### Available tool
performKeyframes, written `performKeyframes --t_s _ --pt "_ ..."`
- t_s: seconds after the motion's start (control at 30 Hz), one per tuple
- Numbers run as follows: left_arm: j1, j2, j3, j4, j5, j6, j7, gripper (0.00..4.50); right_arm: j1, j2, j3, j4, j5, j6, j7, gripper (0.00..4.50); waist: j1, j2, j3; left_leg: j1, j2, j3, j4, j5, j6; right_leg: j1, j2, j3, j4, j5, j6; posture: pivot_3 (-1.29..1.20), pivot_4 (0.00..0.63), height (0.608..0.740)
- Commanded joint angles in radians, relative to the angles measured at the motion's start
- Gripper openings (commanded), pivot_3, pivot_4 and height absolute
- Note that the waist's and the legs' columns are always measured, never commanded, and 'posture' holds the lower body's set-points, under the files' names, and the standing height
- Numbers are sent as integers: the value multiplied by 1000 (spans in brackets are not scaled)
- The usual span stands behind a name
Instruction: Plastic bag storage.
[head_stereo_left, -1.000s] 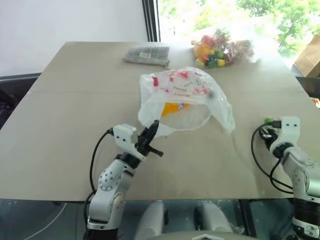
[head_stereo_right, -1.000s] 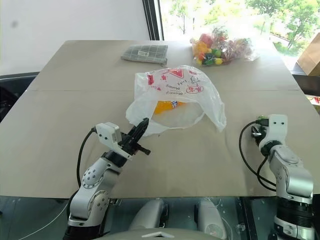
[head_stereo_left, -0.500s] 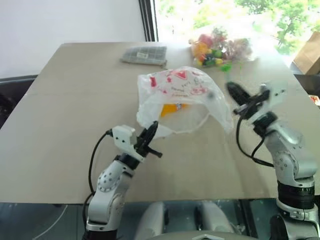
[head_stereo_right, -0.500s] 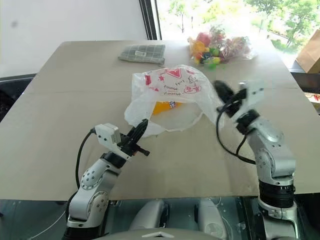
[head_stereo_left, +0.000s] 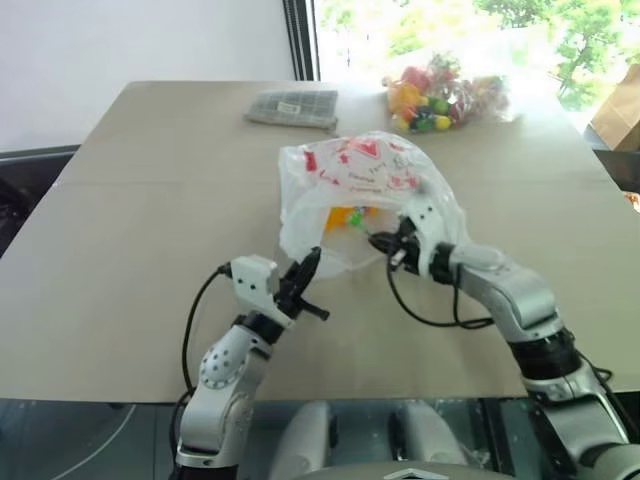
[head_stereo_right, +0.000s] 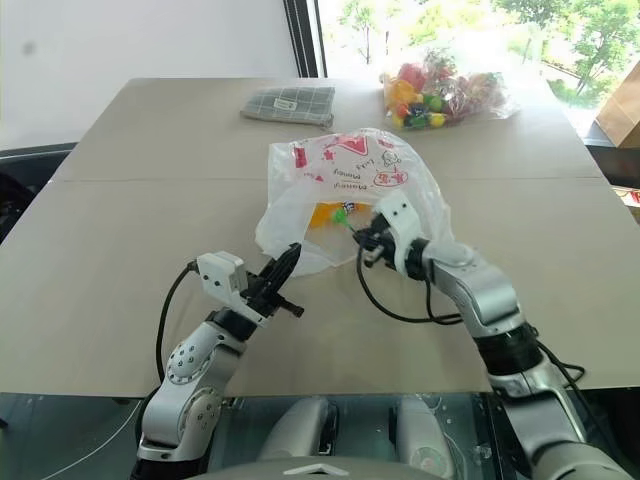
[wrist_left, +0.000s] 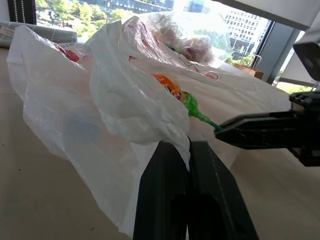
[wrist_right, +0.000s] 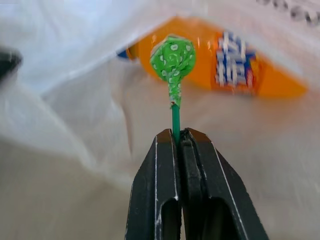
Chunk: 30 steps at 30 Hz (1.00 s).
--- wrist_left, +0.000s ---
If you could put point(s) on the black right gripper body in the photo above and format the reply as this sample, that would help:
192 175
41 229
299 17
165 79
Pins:
308 125

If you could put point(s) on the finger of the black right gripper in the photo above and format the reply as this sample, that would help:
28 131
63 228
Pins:
265 118
260 137

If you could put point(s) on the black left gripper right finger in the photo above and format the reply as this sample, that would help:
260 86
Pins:
212 200

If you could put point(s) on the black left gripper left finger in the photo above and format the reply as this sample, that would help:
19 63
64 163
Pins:
160 200

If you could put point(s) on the green orange printed plastic bag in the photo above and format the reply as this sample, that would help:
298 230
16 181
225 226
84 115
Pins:
191 103

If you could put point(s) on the large white plastic bag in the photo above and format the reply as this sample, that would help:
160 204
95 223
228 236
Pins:
62 105

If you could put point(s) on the clear plastic bag red print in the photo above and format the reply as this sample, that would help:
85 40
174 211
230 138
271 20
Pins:
160 32

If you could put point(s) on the brown cardboard box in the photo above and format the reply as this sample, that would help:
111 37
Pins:
248 70

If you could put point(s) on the grey checked cloth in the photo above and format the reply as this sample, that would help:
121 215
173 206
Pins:
45 33

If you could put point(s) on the dark window blind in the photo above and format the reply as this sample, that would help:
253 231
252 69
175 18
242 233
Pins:
21 11

